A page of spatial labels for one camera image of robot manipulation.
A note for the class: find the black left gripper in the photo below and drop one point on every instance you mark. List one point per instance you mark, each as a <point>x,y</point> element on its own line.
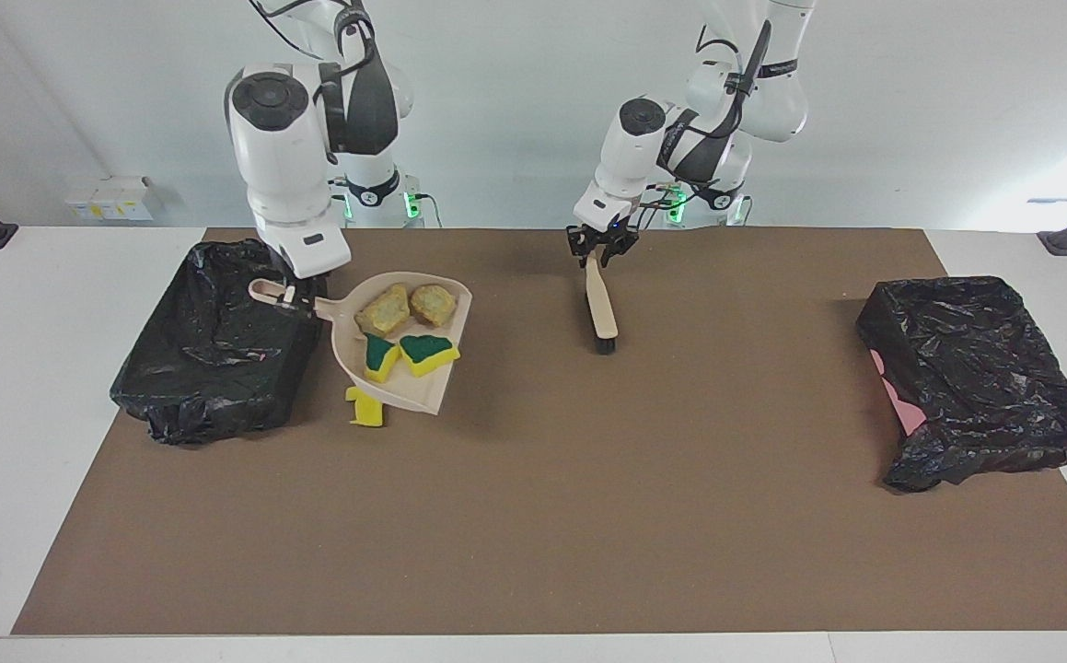
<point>602,235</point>

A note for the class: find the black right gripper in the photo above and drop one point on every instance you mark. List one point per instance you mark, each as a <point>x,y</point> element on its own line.
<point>307,285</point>

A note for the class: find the beige hand brush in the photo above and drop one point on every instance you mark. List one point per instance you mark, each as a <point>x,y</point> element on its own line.
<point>601,308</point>

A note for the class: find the pale bread piece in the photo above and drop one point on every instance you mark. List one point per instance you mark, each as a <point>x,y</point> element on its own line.
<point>383,311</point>

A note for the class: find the small yellow green sponge piece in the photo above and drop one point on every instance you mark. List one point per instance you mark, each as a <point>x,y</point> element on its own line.
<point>380,357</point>

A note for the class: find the notched yellow sponge piece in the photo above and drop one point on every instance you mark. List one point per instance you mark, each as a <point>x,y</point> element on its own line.
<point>365,414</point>

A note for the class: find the golden croissant piece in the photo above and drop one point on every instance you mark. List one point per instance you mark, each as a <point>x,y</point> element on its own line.
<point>433,305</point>

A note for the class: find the large yellow green sponge piece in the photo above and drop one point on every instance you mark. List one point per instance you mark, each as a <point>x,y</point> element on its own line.
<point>429,354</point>

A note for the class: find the beige plastic dustpan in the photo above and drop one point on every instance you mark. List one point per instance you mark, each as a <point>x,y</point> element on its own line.
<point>413,391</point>

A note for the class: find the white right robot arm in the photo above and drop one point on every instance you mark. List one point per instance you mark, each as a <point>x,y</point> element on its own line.
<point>284,157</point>

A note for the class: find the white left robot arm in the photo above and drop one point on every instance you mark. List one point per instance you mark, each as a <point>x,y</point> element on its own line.
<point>726,101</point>

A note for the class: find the black bag lined pink bin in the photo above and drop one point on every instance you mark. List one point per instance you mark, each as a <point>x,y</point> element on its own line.
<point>975,378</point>

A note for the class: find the grey box with green light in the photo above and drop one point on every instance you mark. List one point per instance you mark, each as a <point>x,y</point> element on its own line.
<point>412,198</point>
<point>676,204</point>

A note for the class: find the white box with yellow labels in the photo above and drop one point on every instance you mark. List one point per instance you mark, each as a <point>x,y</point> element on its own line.
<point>114,198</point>

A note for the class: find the brown table mat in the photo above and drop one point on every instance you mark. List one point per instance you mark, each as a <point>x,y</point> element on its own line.
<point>496,562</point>

